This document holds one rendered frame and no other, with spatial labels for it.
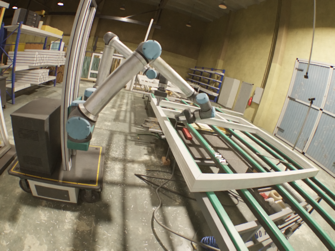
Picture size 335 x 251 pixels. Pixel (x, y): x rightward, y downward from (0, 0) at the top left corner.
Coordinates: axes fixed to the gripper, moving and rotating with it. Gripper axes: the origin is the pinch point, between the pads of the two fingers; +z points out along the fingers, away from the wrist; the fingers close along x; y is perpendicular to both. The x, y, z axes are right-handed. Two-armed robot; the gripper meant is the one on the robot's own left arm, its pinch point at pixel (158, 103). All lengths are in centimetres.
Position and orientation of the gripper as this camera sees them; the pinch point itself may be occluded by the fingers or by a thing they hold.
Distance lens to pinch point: 163.8
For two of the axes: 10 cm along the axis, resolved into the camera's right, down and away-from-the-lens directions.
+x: -9.5, -1.5, -2.8
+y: -2.1, -3.8, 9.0
